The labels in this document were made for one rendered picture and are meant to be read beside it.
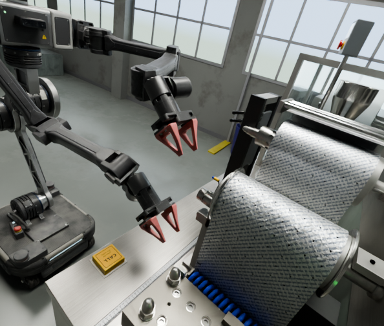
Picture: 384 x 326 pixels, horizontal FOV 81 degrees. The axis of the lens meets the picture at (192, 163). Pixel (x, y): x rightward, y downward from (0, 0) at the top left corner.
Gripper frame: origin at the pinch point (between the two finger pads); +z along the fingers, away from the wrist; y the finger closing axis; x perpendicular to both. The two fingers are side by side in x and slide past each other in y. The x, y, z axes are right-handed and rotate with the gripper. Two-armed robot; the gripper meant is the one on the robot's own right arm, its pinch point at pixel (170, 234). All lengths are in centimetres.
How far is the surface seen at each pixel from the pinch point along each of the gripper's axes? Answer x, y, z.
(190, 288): 3.2, 5.4, 13.2
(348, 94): 46, -71, -5
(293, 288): 26.0, 0.5, 20.5
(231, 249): 17.5, 0.4, 9.6
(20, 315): -128, 26, -6
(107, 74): -290, -285, -361
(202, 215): 8.0, -6.9, 0.5
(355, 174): 41.2, -23.7, 12.0
